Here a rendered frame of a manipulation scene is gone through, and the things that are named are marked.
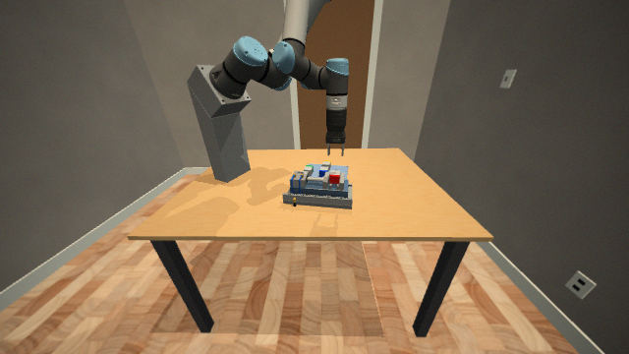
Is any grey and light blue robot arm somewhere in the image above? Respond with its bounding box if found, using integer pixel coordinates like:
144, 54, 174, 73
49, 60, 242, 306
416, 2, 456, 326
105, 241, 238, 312
209, 0, 349, 99

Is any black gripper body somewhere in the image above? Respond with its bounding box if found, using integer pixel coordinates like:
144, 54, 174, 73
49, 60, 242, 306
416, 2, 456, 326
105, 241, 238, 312
325, 95, 348, 144

